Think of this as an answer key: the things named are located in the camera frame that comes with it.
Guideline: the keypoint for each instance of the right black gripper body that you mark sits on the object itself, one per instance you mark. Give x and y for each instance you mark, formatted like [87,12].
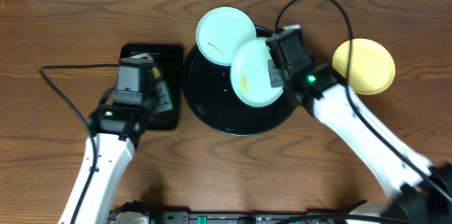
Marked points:
[276,78]

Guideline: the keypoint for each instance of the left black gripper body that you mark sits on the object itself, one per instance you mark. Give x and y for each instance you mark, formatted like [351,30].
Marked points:
[164,95]

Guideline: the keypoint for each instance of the green yellow sponge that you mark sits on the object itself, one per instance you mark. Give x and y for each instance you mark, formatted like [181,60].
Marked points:
[157,74]

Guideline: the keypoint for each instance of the light blue plate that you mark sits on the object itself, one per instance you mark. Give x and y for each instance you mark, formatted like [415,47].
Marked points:
[221,32]
[250,76]

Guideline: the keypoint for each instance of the yellow plate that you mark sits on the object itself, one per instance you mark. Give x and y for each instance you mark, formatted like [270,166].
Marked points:
[372,69]

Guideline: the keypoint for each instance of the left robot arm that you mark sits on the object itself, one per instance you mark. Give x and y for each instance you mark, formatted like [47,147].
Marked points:
[123,115]

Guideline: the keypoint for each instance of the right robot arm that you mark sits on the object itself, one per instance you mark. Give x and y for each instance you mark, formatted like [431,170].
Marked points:
[419,192]

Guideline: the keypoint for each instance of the rectangular black tray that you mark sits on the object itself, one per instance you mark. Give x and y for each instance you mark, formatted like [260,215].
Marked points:
[169,58]

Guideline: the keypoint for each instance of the round black tray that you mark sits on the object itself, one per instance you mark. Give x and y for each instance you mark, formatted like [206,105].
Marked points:
[209,93]

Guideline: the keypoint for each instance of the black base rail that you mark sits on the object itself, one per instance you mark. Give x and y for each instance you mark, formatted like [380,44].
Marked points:
[181,217]

